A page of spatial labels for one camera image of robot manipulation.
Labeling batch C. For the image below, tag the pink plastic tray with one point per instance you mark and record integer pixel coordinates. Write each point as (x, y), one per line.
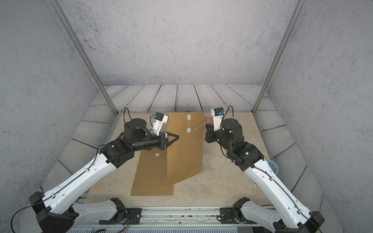
(208, 120)

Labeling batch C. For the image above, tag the aluminium frame post right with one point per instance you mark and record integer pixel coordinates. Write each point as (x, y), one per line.
(299, 7)

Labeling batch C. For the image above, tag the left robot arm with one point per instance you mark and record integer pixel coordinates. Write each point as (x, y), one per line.
(57, 211)

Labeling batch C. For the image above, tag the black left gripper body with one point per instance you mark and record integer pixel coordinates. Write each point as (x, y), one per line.
(161, 142)

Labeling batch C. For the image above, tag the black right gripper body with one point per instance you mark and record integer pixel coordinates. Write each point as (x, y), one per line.
(214, 136)

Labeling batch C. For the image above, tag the light blue mug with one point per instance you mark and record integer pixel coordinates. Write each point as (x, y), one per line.
(273, 166)

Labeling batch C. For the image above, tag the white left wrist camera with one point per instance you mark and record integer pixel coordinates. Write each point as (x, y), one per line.
(157, 120)

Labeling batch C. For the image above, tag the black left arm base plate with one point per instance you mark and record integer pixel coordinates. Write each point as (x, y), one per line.
(131, 215)

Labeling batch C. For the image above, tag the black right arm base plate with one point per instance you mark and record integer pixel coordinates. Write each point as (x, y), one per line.
(230, 215)

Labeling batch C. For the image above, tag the brown kraft file bag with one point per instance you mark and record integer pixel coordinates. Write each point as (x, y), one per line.
(151, 174)

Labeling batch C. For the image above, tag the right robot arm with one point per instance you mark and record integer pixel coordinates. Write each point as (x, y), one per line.
(289, 214)

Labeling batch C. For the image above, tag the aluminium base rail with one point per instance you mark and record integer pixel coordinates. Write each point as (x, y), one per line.
(190, 220)

